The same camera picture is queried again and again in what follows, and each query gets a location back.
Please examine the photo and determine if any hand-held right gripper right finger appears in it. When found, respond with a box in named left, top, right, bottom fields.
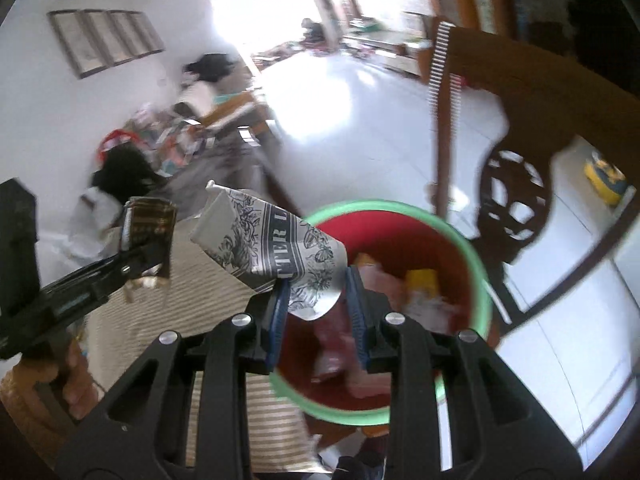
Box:
left=345, top=265, right=585, bottom=480

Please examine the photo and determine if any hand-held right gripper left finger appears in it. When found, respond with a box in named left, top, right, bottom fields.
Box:
left=56, top=281, right=293, bottom=480

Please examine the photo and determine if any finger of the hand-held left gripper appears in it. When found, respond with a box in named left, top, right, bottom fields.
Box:
left=40, top=240, right=175, bottom=311

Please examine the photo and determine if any pink plastic bag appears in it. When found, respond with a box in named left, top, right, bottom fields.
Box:
left=312, top=265, right=401, bottom=396

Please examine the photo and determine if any brown candy wrapper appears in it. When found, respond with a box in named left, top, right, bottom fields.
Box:
left=121, top=198, right=179, bottom=305

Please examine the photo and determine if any yellow snack bag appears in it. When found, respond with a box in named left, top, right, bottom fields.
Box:
left=405, top=269, right=441, bottom=306

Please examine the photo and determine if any red bin with green rim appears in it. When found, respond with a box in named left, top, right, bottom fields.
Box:
left=270, top=200, right=496, bottom=426

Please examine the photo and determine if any person's left forearm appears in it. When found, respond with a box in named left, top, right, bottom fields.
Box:
left=0, top=367, right=76, bottom=466

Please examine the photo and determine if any person's left hand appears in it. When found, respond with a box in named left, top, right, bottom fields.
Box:
left=14, top=339, right=99, bottom=422

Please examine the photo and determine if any white grey cloth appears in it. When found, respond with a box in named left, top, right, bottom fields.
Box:
left=70, top=185, right=126, bottom=256

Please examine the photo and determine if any striped beige cloth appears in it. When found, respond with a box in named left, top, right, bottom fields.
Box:
left=87, top=220, right=321, bottom=473

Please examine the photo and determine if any black jacket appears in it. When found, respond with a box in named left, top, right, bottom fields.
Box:
left=90, top=147, right=166, bottom=198

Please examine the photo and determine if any red plastic bag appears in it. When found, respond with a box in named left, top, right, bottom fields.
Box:
left=97, top=130, right=146, bottom=161

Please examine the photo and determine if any white garment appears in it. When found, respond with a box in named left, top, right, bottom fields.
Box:
left=177, top=80, right=216, bottom=111

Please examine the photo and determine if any wooden bench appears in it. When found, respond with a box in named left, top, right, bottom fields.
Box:
left=200, top=87, right=281, bottom=156

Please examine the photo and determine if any pile of black clothes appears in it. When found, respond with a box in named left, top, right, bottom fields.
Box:
left=182, top=53, right=236, bottom=83

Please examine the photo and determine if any low television cabinet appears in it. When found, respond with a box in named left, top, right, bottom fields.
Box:
left=345, top=20, right=433, bottom=78

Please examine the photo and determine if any carved wooden chair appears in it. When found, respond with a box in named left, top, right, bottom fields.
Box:
left=427, top=20, right=640, bottom=341

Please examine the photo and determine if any yellow toy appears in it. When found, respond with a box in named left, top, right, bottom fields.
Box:
left=584, top=150, right=628, bottom=206

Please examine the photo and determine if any framed wall picture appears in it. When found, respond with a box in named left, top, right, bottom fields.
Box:
left=109, top=10, right=153, bottom=61
left=131, top=10, right=166, bottom=56
left=82, top=10, right=135, bottom=68
left=47, top=10, right=108, bottom=80

